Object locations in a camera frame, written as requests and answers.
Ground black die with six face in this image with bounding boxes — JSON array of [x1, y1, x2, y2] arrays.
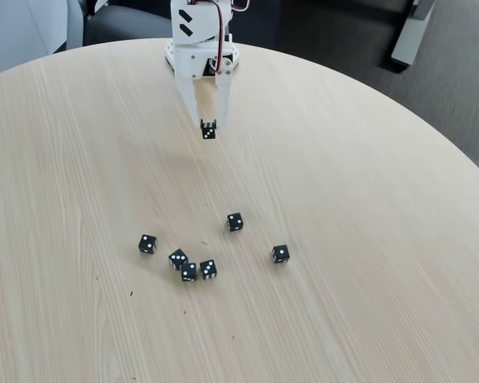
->
[[200, 118, 218, 140]]

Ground black chair seat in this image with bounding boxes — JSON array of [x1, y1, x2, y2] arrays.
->
[[83, 3, 173, 47]]

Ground black die showing one pip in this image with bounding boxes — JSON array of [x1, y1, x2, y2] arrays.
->
[[138, 234, 158, 255], [271, 244, 291, 265]]

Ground black die showing three pips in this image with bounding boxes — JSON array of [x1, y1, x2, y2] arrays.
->
[[199, 259, 218, 281], [168, 248, 189, 271]]

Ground white cabinet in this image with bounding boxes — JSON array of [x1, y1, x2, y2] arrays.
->
[[0, 0, 85, 80]]

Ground grey desk leg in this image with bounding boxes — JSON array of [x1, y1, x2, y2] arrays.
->
[[390, 0, 438, 68]]

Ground red and black arm cable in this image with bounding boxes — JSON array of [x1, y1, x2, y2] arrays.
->
[[187, 0, 251, 75]]

